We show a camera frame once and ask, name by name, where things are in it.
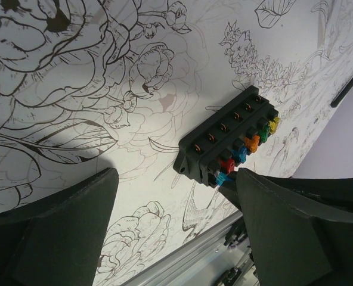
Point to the orange fuse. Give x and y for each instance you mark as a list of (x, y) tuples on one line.
[(252, 144)]

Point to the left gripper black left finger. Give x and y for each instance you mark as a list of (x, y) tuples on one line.
[(57, 240)]

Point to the blue fuse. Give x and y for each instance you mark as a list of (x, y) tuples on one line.
[(221, 177), (240, 156)]

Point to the floral patterned mat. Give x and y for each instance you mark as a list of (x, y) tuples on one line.
[(86, 85)]

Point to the green fuse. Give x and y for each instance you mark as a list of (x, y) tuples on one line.
[(264, 134)]

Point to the red fuse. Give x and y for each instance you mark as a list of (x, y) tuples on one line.
[(227, 166)]

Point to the yellow fuse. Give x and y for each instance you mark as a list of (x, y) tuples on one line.
[(273, 125)]

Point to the black clip on wall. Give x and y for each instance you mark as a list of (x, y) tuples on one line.
[(341, 95)]

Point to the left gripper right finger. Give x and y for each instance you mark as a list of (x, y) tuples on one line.
[(296, 240)]

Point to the black fuse box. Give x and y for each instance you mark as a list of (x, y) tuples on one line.
[(201, 150)]

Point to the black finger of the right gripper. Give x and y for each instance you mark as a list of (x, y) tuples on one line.
[(337, 193)]

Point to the aluminium rail frame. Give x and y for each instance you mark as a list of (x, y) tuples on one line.
[(206, 260)]

